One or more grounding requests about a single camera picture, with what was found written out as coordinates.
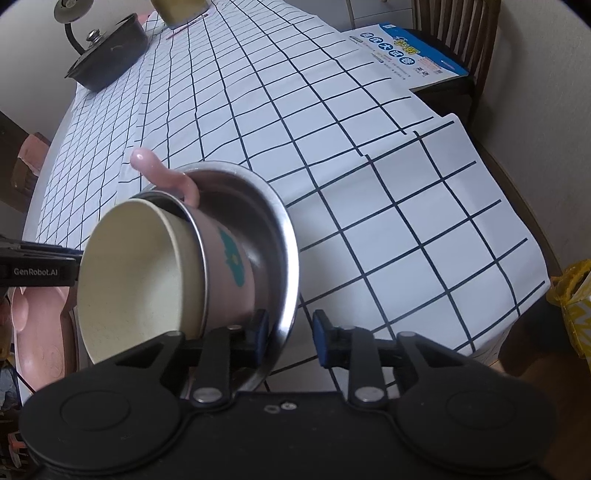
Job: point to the pink eared plate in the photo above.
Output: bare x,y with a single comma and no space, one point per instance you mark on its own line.
37,337

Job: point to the yellow printed bag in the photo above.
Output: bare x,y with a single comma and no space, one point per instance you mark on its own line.
575,304

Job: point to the white checked tablecloth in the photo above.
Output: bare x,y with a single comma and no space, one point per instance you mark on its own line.
300,138

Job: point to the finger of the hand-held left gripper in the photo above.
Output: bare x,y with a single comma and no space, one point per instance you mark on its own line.
41,251

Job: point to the blue and white booklet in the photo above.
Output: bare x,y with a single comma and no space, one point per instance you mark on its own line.
411,55

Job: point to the pink towel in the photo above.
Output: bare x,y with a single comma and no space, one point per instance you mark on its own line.
32,150

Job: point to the white cabinet with wooden top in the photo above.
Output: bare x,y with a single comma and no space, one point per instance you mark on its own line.
369,11

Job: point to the wooden chair with towel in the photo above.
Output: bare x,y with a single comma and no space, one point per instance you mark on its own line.
21,175

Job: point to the large steel bowl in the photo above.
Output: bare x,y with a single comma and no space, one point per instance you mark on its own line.
272,230

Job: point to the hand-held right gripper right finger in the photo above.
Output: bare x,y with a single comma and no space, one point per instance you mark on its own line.
322,339

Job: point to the black pot with glass lid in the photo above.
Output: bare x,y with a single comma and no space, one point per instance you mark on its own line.
106,55

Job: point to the red pen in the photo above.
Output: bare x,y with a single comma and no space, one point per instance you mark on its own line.
187,26

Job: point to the gold thermos jug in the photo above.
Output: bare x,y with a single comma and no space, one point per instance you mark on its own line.
180,11

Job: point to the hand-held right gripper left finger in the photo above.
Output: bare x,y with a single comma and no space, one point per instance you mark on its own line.
260,332

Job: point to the pink steel-lined bowl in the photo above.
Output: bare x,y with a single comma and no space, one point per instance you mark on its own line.
221,258

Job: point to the grey desk lamp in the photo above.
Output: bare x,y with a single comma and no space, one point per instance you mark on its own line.
69,11

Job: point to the cream bowl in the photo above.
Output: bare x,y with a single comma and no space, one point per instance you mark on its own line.
134,286

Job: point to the brown wooden chair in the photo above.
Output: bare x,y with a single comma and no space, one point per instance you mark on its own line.
480,41

